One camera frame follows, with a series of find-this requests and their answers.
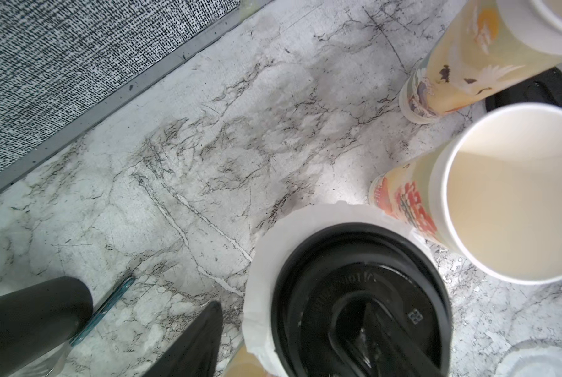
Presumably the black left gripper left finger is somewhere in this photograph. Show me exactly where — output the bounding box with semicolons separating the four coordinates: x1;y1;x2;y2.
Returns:
144;301;224;377

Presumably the middle yellow paper cup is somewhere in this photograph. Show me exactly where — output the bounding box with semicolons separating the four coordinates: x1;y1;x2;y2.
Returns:
368;103;562;285

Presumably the black plastic cup lid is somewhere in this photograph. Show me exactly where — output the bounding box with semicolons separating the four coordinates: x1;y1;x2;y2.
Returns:
271;222;452;376
485;68;562;112

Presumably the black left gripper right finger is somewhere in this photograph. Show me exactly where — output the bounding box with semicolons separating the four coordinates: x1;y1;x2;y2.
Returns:
363;303;443;376

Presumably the fork with teal handle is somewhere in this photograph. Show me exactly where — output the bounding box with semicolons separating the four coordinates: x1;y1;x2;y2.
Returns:
21;273;136;376

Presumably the black cylindrical cup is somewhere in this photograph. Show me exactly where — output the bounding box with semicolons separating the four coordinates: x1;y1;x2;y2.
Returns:
0;276;93;376

